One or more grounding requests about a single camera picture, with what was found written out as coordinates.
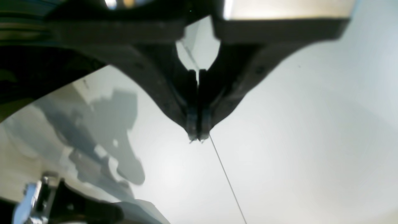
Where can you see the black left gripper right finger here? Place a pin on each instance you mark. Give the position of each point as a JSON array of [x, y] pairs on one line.
[[255, 37]]

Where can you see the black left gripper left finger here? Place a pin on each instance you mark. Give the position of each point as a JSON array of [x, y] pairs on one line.
[[49, 43]]

